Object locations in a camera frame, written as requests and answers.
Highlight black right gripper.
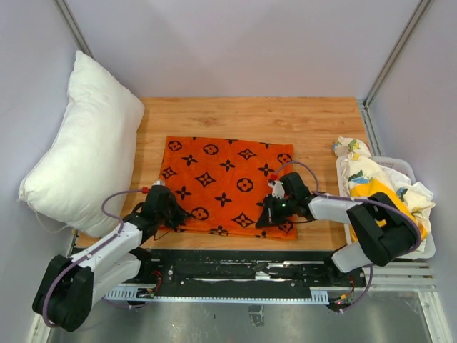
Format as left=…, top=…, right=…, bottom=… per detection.
left=257, top=194, right=296, bottom=228

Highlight orange patterned pillowcase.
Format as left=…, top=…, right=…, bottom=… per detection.
left=160, top=136, right=298, bottom=240

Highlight white pillow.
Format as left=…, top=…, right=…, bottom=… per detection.
left=18, top=51, right=144, bottom=237

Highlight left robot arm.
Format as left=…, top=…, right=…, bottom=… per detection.
left=32, top=184, right=191, bottom=332

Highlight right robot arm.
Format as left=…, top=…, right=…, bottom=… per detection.
left=256, top=171, right=422, bottom=286

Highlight yellow cloth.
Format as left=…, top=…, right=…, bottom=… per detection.
left=349, top=178, right=435, bottom=239

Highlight white cartoon print cloth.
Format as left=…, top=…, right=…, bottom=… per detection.
left=332, top=136, right=436, bottom=251

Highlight white plastic laundry basket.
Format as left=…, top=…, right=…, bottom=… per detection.
left=336, top=156, right=436, bottom=260

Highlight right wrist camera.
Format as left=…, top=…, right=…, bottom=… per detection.
left=268, top=174, right=286, bottom=199

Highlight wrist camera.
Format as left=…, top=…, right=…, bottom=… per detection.
left=268, top=174, right=286, bottom=199
left=152, top=179, right=166, bottom=187

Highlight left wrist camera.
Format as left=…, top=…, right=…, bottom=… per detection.
left=152, top=179, right=166, bottom=187

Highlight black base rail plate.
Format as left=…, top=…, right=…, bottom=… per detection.
left=129, top=249, right=366, bottom=295

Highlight grey slotted cable duct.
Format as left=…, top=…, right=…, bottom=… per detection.
left=104, top=287, right=330, bottom=305

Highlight left aluminium frame post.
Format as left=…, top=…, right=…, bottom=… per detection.
left=52, top=0, right=93, bottom=57

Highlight aluminium frame post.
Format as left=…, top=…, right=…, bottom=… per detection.
left=52, top=0, right=93, bottom=57
left=362, top=0, right=434, bottom=106

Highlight right aluminium frame post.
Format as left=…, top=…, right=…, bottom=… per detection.
left=362, top=0, right=434, bottom=106

